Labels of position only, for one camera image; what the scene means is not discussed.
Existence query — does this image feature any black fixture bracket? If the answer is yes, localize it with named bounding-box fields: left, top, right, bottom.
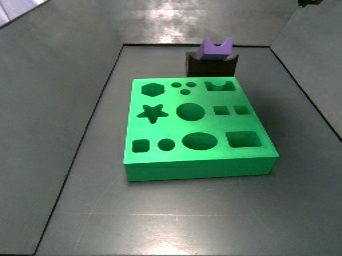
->
left=185, top=52, right=239, bottom=77

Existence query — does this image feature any green shape sorter block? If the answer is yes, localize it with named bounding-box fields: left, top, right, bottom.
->
left=122, top=77, right=279, bottom=181

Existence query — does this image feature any purple arch block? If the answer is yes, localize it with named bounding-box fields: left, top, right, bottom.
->
left=194, top=37, right=232, bottom=60

